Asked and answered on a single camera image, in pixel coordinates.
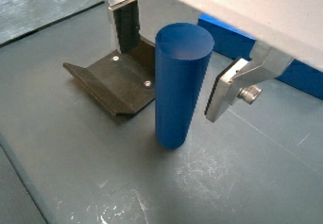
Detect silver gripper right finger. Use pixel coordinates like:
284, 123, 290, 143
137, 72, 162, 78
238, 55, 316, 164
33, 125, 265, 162
204, 41, 293, 122

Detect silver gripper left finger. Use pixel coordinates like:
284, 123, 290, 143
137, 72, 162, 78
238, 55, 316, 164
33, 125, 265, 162
104, 0, 140, 53

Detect blue round cylinder peg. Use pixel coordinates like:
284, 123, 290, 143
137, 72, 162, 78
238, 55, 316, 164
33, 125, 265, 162
154, 23, 214, 149

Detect blue shape sorting board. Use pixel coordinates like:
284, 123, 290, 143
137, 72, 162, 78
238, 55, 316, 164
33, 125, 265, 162
197, 13, 323, 100

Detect black curved cradle holder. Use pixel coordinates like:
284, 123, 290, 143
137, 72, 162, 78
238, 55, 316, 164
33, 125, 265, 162
62, 37, 154, 116

